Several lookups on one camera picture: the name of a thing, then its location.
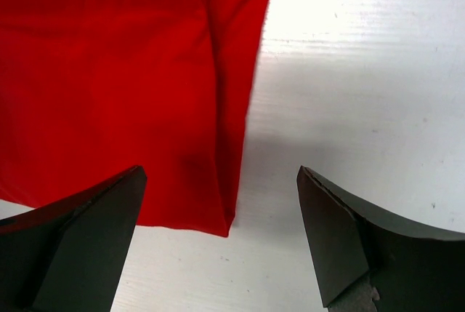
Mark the red t-shirt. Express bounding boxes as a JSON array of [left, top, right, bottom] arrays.
[[1, 0, 269, 237]]

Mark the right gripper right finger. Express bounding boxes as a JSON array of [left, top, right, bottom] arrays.
[[296, 167, 464, 311]]

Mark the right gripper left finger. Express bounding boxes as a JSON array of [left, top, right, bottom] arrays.
[[1, 166, 147, 311]]

